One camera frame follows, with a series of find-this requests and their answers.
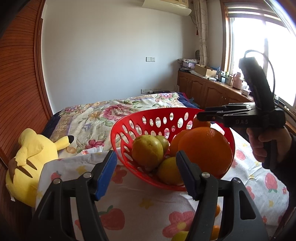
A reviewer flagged white fruit-print towel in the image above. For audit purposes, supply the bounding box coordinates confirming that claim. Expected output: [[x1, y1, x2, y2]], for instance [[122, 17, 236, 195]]
[[36, 133, 288, 240]]

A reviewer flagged cardboard box on cabinet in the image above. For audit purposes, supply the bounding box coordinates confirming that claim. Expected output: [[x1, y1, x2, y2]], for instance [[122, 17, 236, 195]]
[[194, 64, 217, 78]]

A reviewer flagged wooden slatted wardrobe door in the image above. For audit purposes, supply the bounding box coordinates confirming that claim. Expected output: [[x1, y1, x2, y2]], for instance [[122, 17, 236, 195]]
[[1, 1, 53, 166]]

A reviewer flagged yellow pear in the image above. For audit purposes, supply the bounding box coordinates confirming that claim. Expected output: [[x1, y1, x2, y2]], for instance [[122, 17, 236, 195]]
[[171, 231, 188, 241]]

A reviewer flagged yellow lemon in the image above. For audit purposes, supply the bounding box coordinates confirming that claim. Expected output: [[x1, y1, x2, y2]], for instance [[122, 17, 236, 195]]
[[157, 157, 184, 186]]

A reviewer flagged small tangerine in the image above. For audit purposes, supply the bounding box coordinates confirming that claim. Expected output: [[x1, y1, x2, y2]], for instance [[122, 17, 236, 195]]
[[192, 118, 211, 129]]

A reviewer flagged white wall switch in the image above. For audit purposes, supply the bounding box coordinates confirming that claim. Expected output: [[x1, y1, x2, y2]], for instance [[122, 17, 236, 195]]
[[145, 57, 156, 62]]

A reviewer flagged yellow pikachu plush toy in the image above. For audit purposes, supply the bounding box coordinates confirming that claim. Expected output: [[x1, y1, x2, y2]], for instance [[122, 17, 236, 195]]
[[6, 128, 74, 207]]

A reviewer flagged wood-framed window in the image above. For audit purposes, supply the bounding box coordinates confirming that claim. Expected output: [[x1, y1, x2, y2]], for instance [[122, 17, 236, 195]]
[[220, 1, 295, 106]]

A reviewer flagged medium tangerine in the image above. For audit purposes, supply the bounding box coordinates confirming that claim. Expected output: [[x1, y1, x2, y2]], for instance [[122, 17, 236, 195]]
[[210, 204, 221, 240]]

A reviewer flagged patterned curtain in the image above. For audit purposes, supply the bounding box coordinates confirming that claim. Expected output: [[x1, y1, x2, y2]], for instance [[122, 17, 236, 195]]
[[193, 0, 209, 65]]

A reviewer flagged pink kettle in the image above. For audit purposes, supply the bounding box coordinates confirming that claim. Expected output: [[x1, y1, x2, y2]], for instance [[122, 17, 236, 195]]
[[232, 72, 242, 90]]

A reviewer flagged red perforated plastic basket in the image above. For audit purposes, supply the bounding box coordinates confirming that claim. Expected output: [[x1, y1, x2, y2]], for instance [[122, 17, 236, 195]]
[[110, 107, 236, 192]]

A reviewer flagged green apple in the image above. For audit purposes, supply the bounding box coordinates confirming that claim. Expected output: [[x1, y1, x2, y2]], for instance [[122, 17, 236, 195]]
[[132, 135, 164, 170]]

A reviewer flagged wall power strip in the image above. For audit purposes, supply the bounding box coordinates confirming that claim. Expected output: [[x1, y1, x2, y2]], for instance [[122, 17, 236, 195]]
[[140, 88, 163, 94]]

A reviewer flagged small green fruit in basket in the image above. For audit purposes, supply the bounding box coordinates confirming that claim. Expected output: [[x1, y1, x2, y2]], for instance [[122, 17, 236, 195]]
[[155, 135, 169, 155]]

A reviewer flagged floral bed quilt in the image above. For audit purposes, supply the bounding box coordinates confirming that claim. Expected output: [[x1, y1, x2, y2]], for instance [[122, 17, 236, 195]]
[[42, 92, 196, 158]]

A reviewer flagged person's right hand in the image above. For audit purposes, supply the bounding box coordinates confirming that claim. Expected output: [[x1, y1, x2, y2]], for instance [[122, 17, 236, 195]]
[[246, 126, 293, 163]]

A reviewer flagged white air conditioner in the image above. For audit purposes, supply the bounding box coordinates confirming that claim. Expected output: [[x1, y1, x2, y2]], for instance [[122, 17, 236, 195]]
[[142, 0, 192, 16]]

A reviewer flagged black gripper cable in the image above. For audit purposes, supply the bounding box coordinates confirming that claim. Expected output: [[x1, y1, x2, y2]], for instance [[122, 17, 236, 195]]
[[244, 49, 277, 98]]

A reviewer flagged orange in basket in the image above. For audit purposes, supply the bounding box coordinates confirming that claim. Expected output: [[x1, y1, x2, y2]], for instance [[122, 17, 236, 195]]
[[170, 130, 190, 157]]

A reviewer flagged wooden sideboard cabinet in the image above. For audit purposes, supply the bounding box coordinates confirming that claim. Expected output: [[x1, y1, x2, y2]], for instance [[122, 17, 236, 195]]
[[176, 70, 296, 135]]

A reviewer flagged large orange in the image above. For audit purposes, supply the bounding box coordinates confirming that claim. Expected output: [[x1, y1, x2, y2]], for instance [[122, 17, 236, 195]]
[[178, 126, 234, 179]]

